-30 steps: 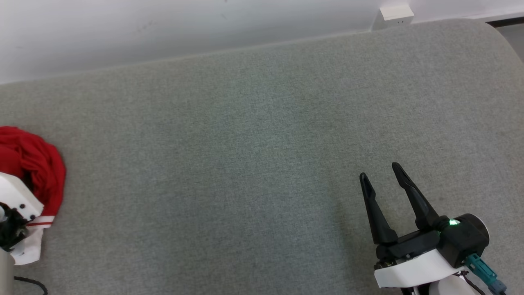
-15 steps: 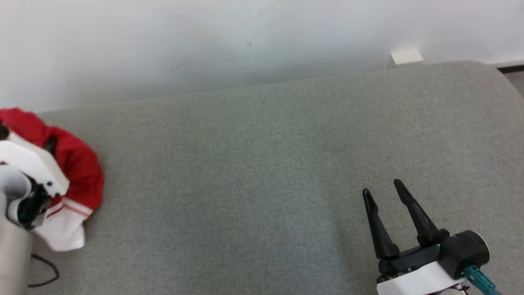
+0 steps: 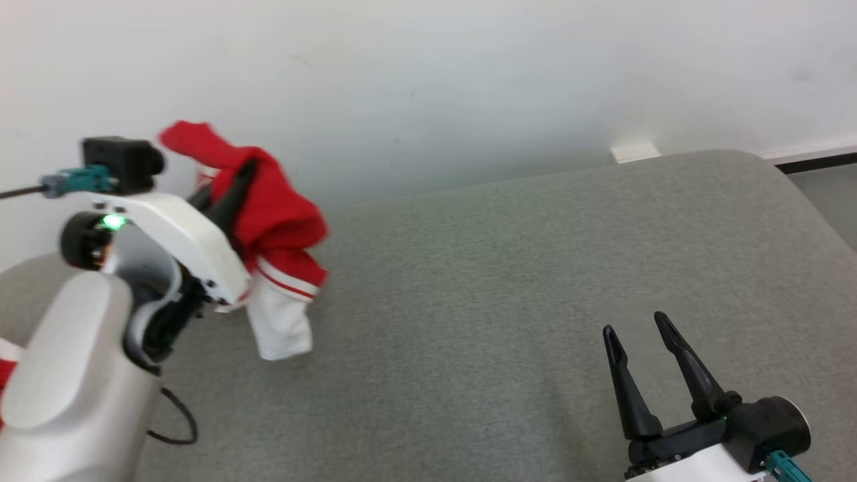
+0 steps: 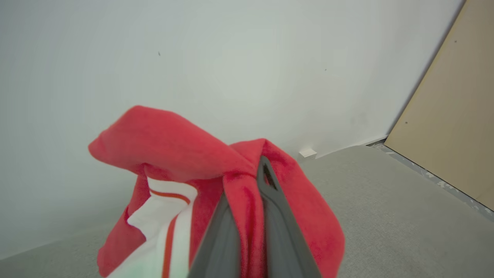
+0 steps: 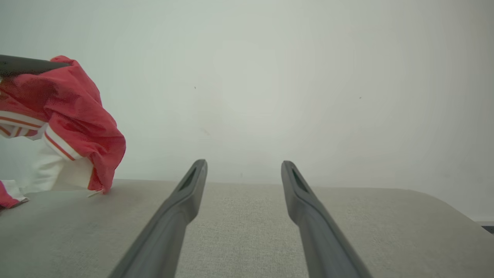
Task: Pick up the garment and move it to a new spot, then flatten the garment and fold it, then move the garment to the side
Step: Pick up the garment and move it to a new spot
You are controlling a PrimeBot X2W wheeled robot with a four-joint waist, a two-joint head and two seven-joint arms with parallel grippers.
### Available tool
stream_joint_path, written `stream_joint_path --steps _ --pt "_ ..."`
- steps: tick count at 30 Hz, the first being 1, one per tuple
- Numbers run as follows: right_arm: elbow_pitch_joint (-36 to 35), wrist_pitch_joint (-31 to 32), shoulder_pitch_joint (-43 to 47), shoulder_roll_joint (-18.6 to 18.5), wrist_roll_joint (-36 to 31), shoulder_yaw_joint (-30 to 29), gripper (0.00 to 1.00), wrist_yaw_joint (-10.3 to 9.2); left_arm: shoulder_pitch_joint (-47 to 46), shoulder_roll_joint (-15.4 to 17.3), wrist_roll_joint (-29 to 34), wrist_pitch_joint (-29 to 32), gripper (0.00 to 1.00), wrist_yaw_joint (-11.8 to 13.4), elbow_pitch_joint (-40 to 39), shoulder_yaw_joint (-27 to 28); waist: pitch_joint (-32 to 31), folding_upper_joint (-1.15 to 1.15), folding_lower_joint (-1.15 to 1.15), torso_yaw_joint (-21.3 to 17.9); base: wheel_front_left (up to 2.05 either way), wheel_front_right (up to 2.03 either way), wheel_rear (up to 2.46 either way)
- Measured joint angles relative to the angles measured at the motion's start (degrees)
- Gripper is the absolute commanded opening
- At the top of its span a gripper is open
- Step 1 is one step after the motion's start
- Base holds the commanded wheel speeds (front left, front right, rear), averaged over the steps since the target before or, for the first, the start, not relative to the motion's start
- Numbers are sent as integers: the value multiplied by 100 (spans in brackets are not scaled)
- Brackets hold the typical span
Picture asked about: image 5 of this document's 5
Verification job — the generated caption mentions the red and white jersey shirt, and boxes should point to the red and white jersey shirt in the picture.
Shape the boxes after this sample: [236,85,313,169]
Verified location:
[0,55,127,194]

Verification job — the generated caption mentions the grey fabric sofa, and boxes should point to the grey fabric sofa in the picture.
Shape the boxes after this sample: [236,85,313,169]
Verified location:
[0,178,494,278]

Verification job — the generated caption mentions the red shorts with number 23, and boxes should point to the red shorts with number 23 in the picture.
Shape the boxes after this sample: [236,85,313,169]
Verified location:
[0,180,29,210]

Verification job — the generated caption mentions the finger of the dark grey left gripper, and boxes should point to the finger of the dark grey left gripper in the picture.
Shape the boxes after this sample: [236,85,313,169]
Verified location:
[0,54,71,77]

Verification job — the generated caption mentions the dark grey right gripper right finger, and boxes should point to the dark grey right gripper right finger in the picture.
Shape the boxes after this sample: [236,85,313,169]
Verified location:
[281,161,373,278]

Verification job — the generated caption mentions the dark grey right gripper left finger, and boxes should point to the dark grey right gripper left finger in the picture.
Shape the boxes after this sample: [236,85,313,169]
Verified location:
[108,159,208,278]

